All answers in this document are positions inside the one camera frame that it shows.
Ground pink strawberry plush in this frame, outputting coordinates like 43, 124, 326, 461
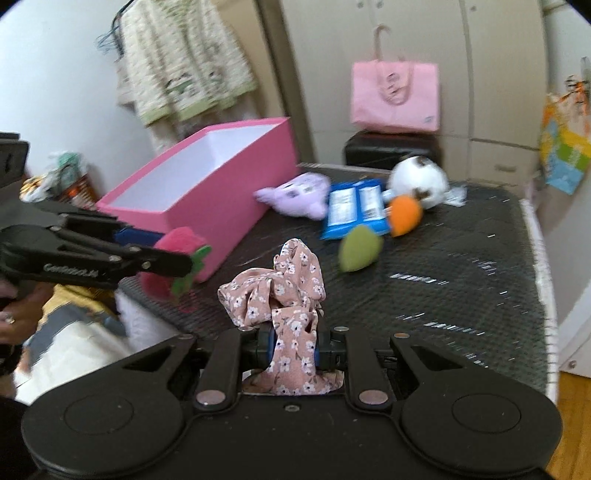
138, 227, 212, 301

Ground pink floral fabric scrunchie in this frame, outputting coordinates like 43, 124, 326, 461
217, 238, 344, 396

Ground green makeup sponge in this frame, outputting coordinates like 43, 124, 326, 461
339, 225, 384, 273

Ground blue wet wipes packet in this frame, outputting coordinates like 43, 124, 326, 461
321, 179, 390, 240

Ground orange makeup sponge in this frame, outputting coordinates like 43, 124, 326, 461
388, 195, 423, 237

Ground white panda plush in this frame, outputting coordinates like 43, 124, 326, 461
387, 156, 450, 209

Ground person's left hand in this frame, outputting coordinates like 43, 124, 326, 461
1, 283, 54, 345

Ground brown woven basket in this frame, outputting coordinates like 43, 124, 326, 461
61, 175, 99, 210

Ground blue flower bouquet box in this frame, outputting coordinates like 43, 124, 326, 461
19, 170, 62, 203

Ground pink cardboard box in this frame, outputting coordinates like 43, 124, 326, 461
97, 118, 298, 281

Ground cream fluffy pajama trousers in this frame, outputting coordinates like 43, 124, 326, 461
147, 94, 259, 155

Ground black textured mat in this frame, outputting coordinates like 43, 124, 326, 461
115, 184, 550, 392

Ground purple plush toy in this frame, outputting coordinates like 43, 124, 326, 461
253, 172, 331, 221

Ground cream fluffy pajama jacket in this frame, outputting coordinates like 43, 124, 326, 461
120, 0, 257, 127

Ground blue clothes hangers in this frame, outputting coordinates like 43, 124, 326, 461
95, 18, 124, 58

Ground black suitcase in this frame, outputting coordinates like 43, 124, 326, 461
342, 131, 442, 170

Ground pink tote bag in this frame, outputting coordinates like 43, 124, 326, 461
349, 24, 441, 134

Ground colourful hanging bag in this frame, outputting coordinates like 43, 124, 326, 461
540, 75, 590, 195

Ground cream wardrobe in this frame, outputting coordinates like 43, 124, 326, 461
280, 1, 547, 194

